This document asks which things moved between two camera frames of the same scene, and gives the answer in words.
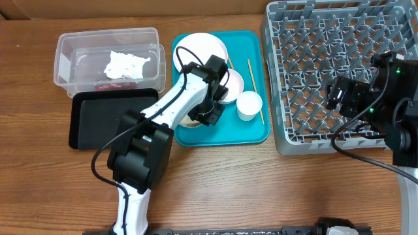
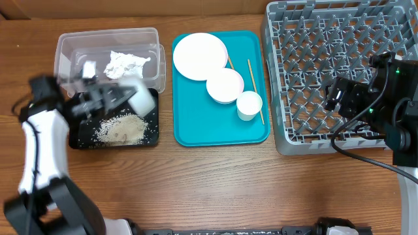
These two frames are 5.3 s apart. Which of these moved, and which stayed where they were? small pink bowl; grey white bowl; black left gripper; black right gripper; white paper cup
Moved: grey white bowl; black left gripper
Stayed: small pink bowl; white paper cup; black right gripper
